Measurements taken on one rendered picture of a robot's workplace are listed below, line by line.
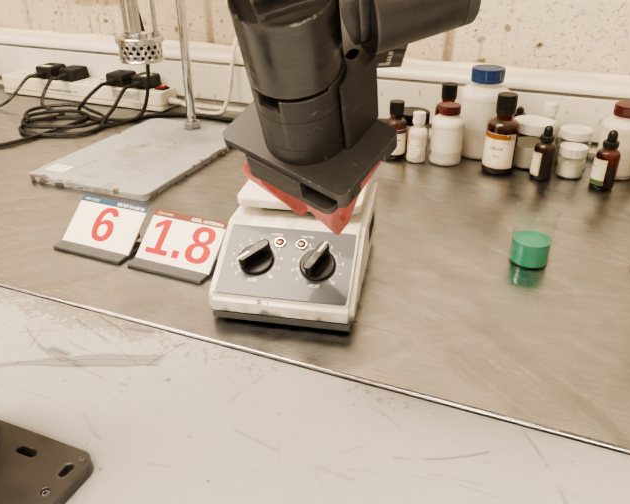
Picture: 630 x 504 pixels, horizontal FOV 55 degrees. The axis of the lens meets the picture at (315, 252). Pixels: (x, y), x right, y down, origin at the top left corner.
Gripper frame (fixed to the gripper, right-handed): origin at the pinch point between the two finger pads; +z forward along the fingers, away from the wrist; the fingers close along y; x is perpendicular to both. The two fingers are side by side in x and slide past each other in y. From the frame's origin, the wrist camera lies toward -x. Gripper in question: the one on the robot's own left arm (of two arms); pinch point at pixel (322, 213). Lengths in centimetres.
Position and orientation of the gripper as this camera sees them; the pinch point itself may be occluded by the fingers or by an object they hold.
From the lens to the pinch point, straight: 47.1
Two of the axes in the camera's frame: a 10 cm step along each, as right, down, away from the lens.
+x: -5.9, 7.2, -3.7
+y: -8.0, -4.5, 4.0
